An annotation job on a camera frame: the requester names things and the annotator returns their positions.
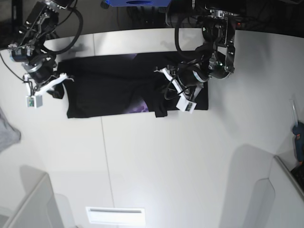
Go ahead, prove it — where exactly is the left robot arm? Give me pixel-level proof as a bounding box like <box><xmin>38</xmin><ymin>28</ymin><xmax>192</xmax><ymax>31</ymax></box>
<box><xmin>163</xmin><ymin>0</ymin><xmax>240</xmax><ymax>101</ymax></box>

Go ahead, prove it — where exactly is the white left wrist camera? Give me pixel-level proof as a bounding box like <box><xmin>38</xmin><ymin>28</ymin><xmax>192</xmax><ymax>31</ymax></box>
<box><xmin>176</xmin><ymin>96</ymin><xmax>197</xmax><ymax>114</ymax></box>

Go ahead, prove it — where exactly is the blue glue gun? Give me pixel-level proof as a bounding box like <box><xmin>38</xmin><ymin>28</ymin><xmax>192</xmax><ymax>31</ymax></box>
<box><xmin>292</xmin><ymin>122</ymin><xmax>304</xmax><ymax>163</ymax></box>

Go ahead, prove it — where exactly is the grey cloth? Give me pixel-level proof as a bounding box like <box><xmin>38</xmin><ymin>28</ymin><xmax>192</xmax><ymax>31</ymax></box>
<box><xmin>0</xmin><ymin>110</ymin><xmax>21</xmax><ymax>152</ymax></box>

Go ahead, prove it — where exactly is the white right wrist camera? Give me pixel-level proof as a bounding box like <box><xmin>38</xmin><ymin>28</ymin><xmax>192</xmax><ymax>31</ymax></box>
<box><xmin>26</xmin><ymin>95</ymin><xmax>43</xmax><ymax>108</ymax></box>

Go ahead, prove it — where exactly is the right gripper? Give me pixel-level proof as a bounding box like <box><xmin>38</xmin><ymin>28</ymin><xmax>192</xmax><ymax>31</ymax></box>
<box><xmin>23</xmin><ymin>63</ymin><xmax>75</xmax><ymax>99</ymax></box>

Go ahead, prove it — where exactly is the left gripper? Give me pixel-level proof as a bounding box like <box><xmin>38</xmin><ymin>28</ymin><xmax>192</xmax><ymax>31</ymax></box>
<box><xmin>154</xmin><ymin>63</ymin><xmax>210</xmax><ymax>101</ymax></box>

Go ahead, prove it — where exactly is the black keyboard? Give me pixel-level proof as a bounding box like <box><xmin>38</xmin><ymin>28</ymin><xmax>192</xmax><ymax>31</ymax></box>
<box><xmin>291</xmin><ymin>164</ymin><xmax>304</xmax><ymax>190</ymax></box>

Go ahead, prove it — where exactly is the black T-shirt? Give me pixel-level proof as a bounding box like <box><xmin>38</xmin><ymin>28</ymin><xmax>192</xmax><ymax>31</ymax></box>
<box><xmin>47</xmin><ymin>52</ymin><xmax>210</xmax><ymax>119</ymax></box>

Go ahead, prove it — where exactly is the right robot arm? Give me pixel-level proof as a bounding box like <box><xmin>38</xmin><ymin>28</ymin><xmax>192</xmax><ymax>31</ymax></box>
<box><xmin>8</xmin><ymin>0</ymin><xmax>84</xmax><ymax>99</ymax></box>

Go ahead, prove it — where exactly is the blue box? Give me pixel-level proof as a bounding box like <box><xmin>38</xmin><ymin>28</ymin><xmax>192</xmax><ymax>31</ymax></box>
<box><xmin>105</xmin><ymin>0</ymin><xmax>171</xmax><ymax>7</ymax></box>

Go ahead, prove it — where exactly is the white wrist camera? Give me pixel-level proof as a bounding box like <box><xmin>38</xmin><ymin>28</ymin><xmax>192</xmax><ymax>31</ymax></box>
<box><xmin>176</xmin><ymin>96</ymin><xmax>197</xmax><ymax>114</ymax></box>
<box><xmin>26</xmin><ymin>95</ymin><xmax>43</xmax><ymax>108</ymax></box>

